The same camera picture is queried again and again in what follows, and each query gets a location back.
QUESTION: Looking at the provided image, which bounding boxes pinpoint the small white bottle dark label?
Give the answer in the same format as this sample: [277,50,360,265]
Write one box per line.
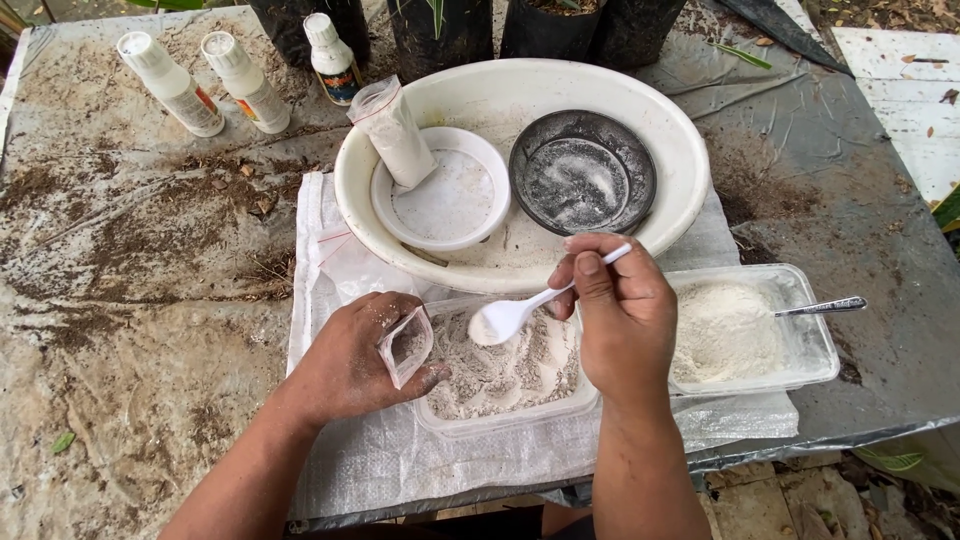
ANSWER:
[303,12,365,108]

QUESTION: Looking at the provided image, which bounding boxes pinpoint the small clear zip bag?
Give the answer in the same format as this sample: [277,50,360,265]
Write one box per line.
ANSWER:
[377,305,435,390]

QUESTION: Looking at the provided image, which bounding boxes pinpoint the small white plastic bowl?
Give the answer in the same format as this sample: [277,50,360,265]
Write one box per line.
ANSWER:
[370,126,513,252]

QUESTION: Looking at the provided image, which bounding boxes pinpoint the white bottle with orange label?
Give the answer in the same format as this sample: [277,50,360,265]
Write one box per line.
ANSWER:
[200,30,292,136]

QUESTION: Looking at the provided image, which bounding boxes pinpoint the white painted board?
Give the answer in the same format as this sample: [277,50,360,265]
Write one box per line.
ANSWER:
[831,26,960,205]

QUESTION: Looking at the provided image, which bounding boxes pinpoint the clear tub of grey powder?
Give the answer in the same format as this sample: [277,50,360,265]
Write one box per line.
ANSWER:
[410,295,602,441]

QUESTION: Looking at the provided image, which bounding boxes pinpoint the white woven sack cloth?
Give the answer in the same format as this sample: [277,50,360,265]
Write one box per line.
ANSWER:
[285,171,801,523]

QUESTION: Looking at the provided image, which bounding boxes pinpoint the white bottle with red label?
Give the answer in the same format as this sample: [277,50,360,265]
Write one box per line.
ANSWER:
[116,30,226,139]

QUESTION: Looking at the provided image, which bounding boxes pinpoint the person's dark shorts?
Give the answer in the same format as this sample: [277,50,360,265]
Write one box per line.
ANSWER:
[285,504,595,540]

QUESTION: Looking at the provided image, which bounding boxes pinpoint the black plastic strip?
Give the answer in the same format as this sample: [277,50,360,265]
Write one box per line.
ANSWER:
[716,0,855,78]

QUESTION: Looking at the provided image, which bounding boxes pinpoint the black plant pot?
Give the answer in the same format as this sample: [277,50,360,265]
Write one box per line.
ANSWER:
[386,0,495,84]
[499,0,608,63]
[591,0,688,73]
[247,0,371,73]

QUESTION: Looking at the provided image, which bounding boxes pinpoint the metal spoon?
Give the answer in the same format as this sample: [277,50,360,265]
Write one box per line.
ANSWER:
[774,295,869,319]

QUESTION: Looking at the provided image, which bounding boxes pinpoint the person's left hand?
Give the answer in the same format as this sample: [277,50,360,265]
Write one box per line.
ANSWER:
[294,291,453,435]

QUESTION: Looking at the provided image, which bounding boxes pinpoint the empty clear zip bags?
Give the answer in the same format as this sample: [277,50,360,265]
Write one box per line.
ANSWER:
[314,221,418,303]

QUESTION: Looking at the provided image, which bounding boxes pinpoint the person's right hand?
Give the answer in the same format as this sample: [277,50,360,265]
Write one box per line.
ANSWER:
[546,232,680,411]

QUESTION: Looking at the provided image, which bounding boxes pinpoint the zip bag filled with powder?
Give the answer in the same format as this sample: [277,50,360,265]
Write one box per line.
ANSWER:
[346,75,439,195]

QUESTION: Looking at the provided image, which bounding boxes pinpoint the black round plastic dish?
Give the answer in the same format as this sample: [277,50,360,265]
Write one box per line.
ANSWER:
[508,109,658,238]

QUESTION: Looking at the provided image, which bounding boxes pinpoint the clear tub of white powder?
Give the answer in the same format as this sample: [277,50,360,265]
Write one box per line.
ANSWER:
[663,262,842,398]

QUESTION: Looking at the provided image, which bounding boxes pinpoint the white plastic spoon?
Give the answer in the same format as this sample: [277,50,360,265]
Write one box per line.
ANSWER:
[468,242,633,348]

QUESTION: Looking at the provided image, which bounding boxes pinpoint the long green leaf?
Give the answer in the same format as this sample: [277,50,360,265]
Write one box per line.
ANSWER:
[708,41,774,72]

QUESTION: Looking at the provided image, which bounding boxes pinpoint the grey plastic table sheet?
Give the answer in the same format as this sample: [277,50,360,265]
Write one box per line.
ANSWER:
[0,0,960,540]

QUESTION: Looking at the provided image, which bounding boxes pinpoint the large white plastic basin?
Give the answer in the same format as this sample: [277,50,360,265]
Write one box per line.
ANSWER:
[333,58,712,296]

